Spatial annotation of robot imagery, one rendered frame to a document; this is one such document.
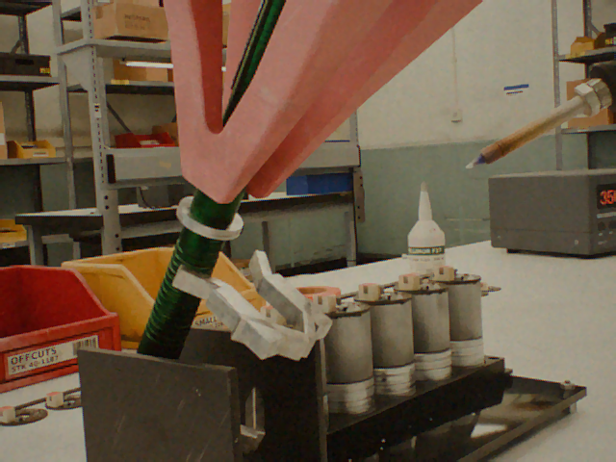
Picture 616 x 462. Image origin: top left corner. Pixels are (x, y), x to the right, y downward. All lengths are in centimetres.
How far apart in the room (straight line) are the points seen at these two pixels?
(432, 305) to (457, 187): 565
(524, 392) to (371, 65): 24
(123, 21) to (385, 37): 282
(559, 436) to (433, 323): 7
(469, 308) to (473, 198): 556
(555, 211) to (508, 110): 485
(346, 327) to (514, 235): 67
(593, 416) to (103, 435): 24
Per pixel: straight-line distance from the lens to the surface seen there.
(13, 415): 43
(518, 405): 36
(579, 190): 90
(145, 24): 303
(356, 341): 31
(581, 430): 36
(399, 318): 33
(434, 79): 613
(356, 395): 31
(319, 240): 644
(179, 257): 19
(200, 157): 18
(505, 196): 97
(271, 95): 16
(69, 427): 41
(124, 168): 284
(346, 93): 17
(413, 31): 16
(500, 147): 37
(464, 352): 38
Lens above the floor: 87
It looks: 5 degrees down
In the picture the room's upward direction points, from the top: 3 degrees counter-clockwise
